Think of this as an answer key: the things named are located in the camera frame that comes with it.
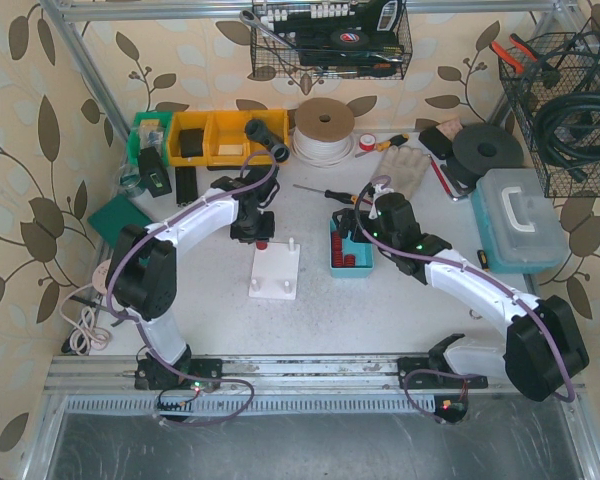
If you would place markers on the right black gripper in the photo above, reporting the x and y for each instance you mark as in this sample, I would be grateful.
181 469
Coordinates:
349 220

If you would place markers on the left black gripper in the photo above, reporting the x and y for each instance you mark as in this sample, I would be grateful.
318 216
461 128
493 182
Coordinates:
253 231

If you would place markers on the beige work glove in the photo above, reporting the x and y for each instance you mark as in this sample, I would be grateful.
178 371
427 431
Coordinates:
406 168

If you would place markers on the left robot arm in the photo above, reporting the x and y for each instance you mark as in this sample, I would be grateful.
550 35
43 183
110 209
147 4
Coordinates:
141 283

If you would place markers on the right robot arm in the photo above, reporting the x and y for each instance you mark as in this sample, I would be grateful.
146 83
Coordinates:
540 348

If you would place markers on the teal spring tray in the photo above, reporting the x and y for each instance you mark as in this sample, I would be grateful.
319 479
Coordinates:
363 253

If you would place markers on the red spring in tray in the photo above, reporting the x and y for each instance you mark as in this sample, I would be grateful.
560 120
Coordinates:
337 257

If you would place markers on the long black screwdriver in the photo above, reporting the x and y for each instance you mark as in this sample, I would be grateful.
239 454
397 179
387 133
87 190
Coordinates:
341 197

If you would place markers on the yellow black screwdriver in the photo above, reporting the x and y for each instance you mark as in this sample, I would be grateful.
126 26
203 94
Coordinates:
396 140

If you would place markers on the red white tape roll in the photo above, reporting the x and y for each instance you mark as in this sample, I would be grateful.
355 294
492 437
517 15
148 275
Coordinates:
367 142

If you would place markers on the yellow bin middle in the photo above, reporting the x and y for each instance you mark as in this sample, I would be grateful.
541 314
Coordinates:
225 143

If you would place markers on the yellow bin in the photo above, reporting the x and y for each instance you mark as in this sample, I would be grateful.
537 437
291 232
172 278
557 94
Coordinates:
225 143
181 121
276 120

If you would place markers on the black box with sponge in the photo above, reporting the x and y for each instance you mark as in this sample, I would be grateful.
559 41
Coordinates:
439 139

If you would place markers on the small yellow screwdriver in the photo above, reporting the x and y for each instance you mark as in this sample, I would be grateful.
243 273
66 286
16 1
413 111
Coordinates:
483 261

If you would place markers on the black pipe fitting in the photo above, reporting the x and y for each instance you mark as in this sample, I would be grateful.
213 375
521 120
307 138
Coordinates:
257 131

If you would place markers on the yellow bin left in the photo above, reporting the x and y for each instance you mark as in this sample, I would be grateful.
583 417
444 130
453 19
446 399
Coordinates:
181 121

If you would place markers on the black box in bin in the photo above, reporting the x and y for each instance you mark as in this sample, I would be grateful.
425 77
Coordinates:
191 142

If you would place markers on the yellow bin right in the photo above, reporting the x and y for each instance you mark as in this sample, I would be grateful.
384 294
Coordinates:
276 120

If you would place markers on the black meter device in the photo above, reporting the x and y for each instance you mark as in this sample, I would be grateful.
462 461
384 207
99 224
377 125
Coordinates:
153 172

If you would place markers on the clear teal toolbox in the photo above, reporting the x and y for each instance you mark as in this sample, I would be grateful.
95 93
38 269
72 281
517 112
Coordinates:
518 227

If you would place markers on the glass jar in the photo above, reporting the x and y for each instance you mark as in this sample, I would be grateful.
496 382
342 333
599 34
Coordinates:
129 182

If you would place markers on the green bin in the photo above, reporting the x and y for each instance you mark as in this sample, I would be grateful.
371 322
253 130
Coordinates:
149 130

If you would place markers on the green notebook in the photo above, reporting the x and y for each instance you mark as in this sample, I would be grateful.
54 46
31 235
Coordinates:
111 218

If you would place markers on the black tape roll in basket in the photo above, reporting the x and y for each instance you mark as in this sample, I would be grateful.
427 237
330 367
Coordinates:
349 39

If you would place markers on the orange pliers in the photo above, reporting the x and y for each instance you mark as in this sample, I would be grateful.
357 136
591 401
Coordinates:
508 56

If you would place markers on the silver wrench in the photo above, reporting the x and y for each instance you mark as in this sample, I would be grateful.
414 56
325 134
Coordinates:
249 19

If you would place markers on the white peg base plate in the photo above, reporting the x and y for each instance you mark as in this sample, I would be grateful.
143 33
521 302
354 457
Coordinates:
275 271

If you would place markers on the red handled hex key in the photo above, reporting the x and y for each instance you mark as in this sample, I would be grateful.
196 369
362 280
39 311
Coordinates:
452 187

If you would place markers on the black rail block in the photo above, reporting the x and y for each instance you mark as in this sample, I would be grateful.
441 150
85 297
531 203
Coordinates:
186 186

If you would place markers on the white cable spool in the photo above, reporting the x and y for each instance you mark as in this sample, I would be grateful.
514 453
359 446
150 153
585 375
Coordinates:
323 133

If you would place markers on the wire basket top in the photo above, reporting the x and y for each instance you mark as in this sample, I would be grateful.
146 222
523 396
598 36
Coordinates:
316 41

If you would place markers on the wire basket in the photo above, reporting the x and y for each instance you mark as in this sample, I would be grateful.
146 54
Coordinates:
316 41
557 104

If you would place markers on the wire basket right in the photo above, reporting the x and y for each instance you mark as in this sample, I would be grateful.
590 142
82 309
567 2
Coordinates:
557 104

